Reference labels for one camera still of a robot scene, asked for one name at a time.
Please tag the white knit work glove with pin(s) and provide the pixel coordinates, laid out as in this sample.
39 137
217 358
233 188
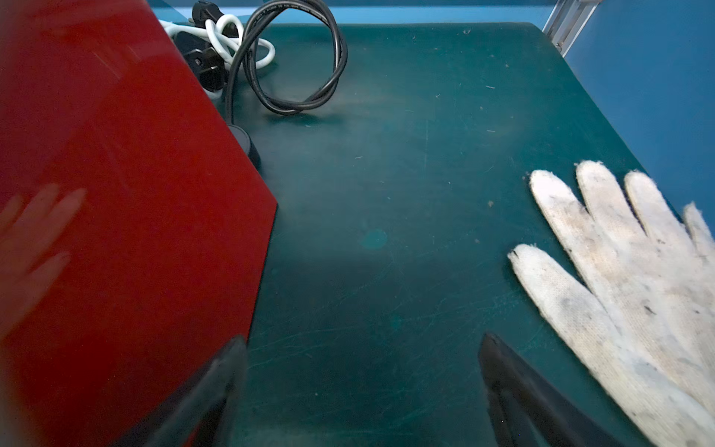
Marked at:
639 310

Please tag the aluminium frame rail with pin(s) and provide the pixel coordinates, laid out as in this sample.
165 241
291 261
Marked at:
566 22

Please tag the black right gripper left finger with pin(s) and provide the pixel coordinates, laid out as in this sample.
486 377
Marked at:
202 411

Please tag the red coffee machine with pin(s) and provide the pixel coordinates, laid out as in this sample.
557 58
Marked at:
164 257

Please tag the black power plug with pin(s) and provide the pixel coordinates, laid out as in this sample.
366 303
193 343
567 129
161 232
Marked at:
194 44

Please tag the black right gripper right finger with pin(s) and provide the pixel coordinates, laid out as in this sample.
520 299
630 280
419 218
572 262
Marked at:
523 405

